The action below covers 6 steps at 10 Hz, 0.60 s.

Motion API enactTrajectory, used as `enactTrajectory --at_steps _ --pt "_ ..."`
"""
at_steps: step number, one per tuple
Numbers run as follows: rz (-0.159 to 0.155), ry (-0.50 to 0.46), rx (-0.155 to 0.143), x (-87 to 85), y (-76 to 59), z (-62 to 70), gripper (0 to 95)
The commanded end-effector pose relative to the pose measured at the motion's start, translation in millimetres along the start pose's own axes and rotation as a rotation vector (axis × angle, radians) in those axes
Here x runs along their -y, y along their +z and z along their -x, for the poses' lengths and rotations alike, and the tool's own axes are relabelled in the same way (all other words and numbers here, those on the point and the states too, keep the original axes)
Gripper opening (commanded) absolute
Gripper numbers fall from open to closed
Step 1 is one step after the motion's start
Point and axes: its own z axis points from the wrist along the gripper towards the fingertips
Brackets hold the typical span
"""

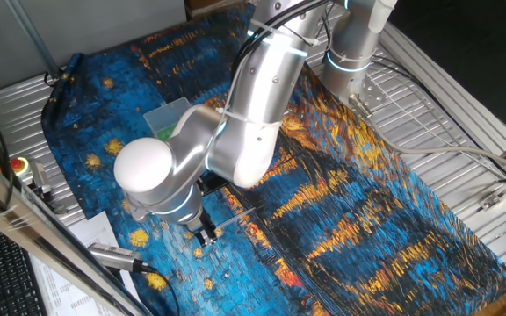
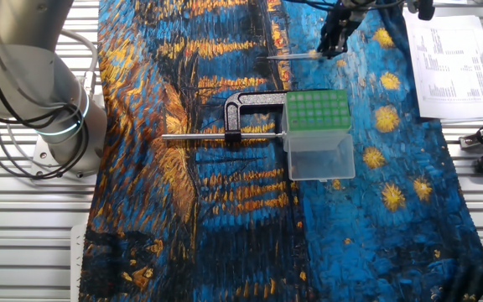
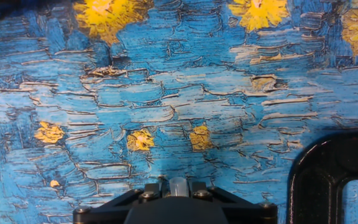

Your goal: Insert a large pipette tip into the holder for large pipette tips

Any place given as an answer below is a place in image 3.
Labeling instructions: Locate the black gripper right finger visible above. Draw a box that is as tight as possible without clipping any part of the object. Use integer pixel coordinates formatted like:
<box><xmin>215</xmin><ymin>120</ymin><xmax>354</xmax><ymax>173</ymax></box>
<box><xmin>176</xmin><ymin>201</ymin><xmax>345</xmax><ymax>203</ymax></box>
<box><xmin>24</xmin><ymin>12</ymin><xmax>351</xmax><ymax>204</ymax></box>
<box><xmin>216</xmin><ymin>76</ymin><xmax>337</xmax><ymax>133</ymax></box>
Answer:
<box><xmin>188</xmin><ymin>181</ymin><xmax>278</xmax><ymax>224</ymax></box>

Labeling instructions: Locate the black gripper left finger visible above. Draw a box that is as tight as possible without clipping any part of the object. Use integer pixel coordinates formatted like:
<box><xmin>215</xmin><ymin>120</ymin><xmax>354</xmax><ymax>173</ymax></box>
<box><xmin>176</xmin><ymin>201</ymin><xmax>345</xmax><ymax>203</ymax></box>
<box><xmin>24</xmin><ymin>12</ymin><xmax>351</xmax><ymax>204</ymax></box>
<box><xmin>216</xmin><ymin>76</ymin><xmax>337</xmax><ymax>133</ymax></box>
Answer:
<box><xmin>72</xmin><ymin>182</ymin><xmax>171</xmax><ymax>224</ymax></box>

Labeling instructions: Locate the blue and orange painted cloth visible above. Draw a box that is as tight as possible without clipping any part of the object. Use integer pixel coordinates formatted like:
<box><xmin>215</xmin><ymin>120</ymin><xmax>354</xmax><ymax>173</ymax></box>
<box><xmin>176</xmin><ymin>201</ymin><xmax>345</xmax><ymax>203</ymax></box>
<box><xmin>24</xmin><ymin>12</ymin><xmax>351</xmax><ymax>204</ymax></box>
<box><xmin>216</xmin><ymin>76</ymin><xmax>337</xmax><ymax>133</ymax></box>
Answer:
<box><xmin>0</xmin><ymin>0</ymin><xmax>358</xmax><ymax>224</ymax></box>

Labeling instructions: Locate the black C-clamp with steel screw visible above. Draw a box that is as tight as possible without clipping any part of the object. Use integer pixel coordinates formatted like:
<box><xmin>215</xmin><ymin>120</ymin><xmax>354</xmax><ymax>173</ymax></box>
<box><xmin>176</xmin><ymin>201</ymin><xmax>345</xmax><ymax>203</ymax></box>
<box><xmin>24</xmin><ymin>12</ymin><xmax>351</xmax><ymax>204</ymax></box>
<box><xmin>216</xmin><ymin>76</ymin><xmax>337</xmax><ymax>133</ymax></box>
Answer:
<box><xmin>286</xmin><ymin>132</ymin><xmax>358</xmax><ymax>224</ymax></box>

